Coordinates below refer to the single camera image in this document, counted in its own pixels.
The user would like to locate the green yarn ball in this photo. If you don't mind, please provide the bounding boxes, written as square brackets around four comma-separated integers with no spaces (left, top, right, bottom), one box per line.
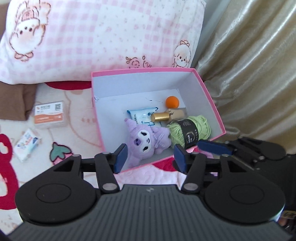
[166,115,211,149]

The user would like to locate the purple Kuromi plush toy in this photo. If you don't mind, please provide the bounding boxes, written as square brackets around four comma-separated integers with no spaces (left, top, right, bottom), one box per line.
[125,118,171,169]

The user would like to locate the gold foundation bottle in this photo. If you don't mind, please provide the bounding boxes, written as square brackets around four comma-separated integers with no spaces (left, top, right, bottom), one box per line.
[150,108,188,123]

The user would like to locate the light blue wipes pack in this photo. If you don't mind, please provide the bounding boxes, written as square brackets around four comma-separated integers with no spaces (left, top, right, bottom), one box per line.
[127,107,162,126]

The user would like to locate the orange makeup sponge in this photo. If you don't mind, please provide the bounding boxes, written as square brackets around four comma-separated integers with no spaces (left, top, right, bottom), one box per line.
[165,96,180,108]

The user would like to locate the clear floss pick box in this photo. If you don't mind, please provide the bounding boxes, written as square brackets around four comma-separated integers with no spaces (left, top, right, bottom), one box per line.
[34,101,67,128]

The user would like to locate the small white tissue pack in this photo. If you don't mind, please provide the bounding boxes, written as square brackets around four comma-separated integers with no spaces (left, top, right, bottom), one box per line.
[13,128,41,162]

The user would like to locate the pink cardboard box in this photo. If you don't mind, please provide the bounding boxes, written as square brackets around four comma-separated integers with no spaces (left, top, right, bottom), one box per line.
[92,68,225,173]

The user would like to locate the golden satin curtain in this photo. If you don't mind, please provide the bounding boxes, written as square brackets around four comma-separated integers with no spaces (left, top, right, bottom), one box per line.
[196,1,295,153]

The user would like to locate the brown pillow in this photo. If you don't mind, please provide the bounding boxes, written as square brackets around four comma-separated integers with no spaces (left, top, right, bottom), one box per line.
[1,1,51,121]

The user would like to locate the pink checkered cartoon pillow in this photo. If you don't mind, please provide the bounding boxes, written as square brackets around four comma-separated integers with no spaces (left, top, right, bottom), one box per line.
[1,1,206,84]

